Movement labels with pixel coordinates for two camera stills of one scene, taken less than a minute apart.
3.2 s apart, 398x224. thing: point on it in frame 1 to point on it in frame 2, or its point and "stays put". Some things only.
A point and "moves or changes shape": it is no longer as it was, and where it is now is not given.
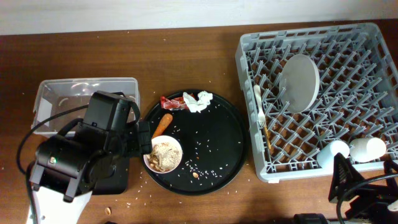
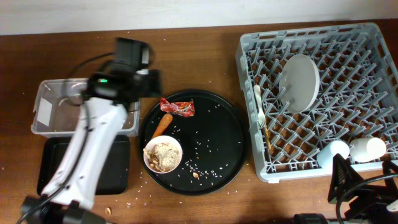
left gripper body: (135, 149) to (149, 83)
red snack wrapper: (175, 103) moves or changes shape
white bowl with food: (166, 156) stays put
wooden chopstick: (267, 136) stays put
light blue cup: (325, 157) stays put
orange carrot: (164, 124) stays put
